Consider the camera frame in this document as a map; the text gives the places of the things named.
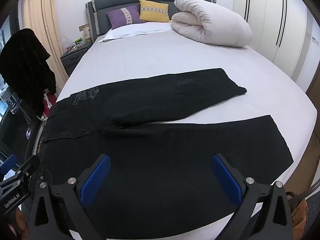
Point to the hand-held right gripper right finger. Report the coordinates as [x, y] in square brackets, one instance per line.
[226, 180]

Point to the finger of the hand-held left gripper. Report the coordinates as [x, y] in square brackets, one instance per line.
[7, 162]
[27, 166]

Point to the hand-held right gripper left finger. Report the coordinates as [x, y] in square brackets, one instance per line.
[95, 180]

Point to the black pants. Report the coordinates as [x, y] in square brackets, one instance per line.
[155, 140]

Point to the window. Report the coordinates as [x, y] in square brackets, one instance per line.
[11, 127]

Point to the red and white bag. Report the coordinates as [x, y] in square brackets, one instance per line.
[47, 105]

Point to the brown bag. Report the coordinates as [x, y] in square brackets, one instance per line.
[298, 211]

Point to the mesh chair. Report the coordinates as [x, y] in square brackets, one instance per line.
[312, 207]

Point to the black hanging garment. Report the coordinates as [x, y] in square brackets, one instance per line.
[27, 65]

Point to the grey nightstand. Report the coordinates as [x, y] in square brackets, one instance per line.
[72, 58]

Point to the green object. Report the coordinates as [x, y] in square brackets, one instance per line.
[78, 40]

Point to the bed with grey headboard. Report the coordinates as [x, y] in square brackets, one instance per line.
[155, 52]

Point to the beige curtain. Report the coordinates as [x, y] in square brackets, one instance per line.
[47, 25]

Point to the white pillow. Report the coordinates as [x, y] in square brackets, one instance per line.
[132, 32]

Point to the rolled white duvet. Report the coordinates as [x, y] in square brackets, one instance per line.
[212, 22]

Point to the purple pillow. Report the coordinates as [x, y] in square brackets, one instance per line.
[123, 17]

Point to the white wardrobe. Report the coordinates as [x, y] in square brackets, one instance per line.
[277, 22]

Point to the yellow pillow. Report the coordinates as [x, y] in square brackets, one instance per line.
[153, 11]

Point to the beige wall panel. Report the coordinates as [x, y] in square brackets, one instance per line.
[86, 31]

